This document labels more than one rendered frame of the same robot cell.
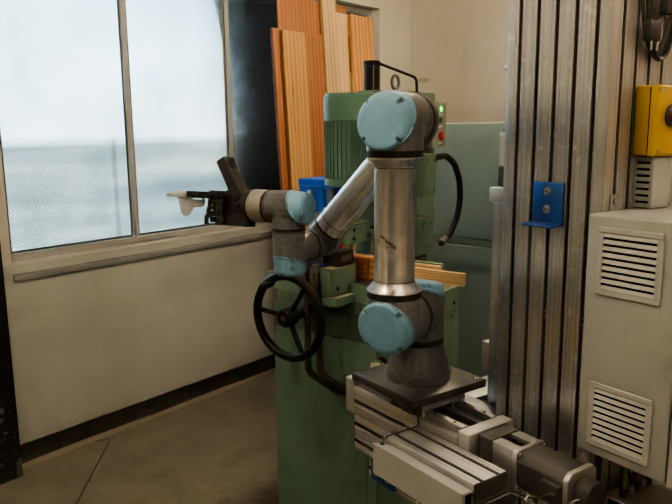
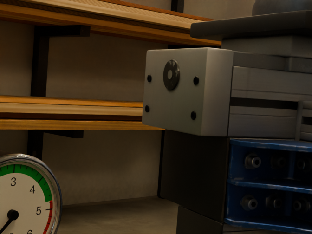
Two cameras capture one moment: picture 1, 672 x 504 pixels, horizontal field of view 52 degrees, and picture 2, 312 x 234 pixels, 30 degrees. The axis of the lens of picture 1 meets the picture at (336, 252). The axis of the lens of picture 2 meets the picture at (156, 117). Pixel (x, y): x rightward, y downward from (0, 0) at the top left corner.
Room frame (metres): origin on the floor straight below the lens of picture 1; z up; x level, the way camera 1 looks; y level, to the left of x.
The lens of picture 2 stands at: (1.92, 0.16, 0.73)
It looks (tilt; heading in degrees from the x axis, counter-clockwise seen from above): 3 degrees down; 277
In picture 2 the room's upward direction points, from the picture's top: 4 degrees clockwise
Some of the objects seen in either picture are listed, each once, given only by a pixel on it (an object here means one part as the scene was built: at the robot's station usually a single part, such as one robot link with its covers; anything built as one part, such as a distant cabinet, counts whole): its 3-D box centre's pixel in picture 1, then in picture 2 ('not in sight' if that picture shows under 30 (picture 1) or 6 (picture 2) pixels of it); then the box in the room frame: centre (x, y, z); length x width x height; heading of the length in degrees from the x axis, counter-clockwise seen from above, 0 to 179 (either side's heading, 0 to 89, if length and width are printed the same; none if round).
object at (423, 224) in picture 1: (416, 233); not in sight; (2.42, -0.29, 1.02); 0.09 x 0.07 x 0.12; 53
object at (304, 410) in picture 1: (369, 406); not in sight; (2.46, -0.12, 0.36); 0.58 x 0.45 x 0.71; 143
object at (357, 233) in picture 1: (354, 233); not in sight; (2.38, -0.06, 1.03); 0.14 x 0.07 x 0.09; 143
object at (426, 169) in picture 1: (420, 175); not in sight; (2.45, -0.30, 1.23); 0.09 x 0.08 x 0.15; 143
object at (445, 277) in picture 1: (388, 270); not in sight; (2.27, -0.18, 0.92); 0.55 x 0.02 x 0.04; 53
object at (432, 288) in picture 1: (417, 307); not in sight; (1.53, -0.19, 0.98); 0.13 x 0.12 x 0.14; 151
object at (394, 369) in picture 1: (418, 355); not in sight; (1.54, -0.19, 0.87); 0.15 x 0.15 x 0.10
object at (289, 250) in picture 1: (293, 250); not in sight; (1.57, 0.10, 1.12); 0.11 x 0.08 x 0.11; 151
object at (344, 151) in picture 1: (349, 140); not in sight; (2.36, -0.05, 1.35); 0.18 x 0.18 x 0.31
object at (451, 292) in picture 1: (370, 303); not in sight; (2.46, -0.12, 0.76); 0.57 x 0.45 x 0.09; 143
